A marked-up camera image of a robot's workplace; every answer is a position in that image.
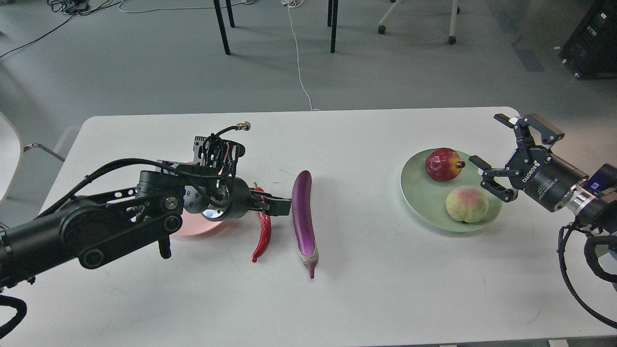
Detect pink plate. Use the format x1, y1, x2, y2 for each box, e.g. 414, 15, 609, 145
172, 162, 240, 238

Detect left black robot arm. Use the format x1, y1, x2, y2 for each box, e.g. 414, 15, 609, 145
0, 121, 292, 289

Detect black floor cables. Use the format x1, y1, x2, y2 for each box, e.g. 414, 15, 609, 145
0, 0, 121, 59

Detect black equipment case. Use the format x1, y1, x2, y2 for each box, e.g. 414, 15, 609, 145
559, 0, 617, 80

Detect white rolling chair base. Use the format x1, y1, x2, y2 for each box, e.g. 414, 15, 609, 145
377, 0, 461, 46

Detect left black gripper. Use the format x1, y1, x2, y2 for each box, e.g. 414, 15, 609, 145
201, 176, 292, 222

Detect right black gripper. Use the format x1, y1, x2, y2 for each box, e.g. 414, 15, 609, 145
469, 114, 589, 212

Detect green plate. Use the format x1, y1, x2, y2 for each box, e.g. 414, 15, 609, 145
400, 148, 503, 234

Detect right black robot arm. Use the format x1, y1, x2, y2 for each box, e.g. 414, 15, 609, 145
469, 113, 616, 328

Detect black table legs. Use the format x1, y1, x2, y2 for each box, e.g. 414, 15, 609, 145
213, 0, 340, 55

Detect purple eggplant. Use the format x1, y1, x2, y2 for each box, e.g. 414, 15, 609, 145
291, 171, 319, 280

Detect white floor cable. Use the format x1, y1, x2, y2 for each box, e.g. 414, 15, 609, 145
282, 0, 321, 112

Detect white chair left edge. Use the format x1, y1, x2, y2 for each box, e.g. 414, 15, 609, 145
0, 112, 66, 243

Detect red chili pepper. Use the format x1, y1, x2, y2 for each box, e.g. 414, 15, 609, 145
251, 212, 272, 262

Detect red pomegranate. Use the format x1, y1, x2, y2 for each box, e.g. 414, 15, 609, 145
425, 147, 466, 183

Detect green pink peach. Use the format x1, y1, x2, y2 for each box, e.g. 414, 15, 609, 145
445, 186, 489, 223

